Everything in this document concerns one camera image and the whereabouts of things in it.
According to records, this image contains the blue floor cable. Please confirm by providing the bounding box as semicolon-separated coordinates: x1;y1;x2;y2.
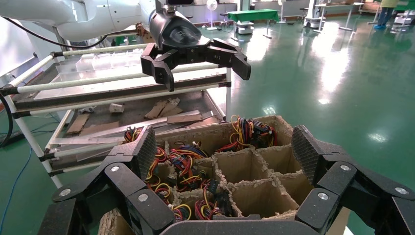
0;147;34;235

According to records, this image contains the person in yellow shirt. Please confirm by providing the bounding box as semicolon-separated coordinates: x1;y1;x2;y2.
372;0;400;31

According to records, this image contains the green cloth table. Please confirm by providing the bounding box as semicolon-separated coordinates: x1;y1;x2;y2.
226;8;280;40
396;0;415;11

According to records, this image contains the brown cardboard scrap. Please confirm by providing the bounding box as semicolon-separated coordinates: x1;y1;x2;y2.
144;98;184;119
66;113;91;135
166;113;204;125

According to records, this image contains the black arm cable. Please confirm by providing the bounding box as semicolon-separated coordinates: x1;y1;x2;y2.
0;16;110;50

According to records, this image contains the white pipe frame cart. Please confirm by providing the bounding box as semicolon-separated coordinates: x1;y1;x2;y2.
0;44;233;189

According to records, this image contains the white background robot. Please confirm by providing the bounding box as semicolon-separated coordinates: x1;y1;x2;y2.
234;21;255;35
302;0;325;30
391;9;415;33

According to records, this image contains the black floor cable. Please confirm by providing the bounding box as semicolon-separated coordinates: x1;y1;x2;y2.
0;92;14;150

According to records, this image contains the brown cardboard stack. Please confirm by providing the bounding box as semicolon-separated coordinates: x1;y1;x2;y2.
358;0;384;15

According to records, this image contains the clear acrylic strip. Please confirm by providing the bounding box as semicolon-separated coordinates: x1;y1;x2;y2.
50;110;202;145

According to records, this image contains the brown cardboard box with dividers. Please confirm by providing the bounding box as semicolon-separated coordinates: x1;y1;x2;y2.
97;115;351;235

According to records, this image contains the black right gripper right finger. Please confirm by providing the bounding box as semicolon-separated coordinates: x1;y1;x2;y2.
291;125;415;235

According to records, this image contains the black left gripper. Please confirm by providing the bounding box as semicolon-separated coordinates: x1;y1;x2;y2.
140;9;252;93

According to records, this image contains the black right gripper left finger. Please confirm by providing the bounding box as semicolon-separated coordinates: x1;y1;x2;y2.
51;125;176;235

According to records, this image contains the white standing fan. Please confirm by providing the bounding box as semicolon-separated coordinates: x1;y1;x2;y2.
277;0;288;24
206;0;219;31

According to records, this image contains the clear plastic divider tray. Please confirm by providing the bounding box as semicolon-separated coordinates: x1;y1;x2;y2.
56;49;148;82

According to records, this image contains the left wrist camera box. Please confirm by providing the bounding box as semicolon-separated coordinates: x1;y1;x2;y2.
155;0;197;10

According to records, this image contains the white background table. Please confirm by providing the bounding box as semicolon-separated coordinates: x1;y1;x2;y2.
314;2;366;34

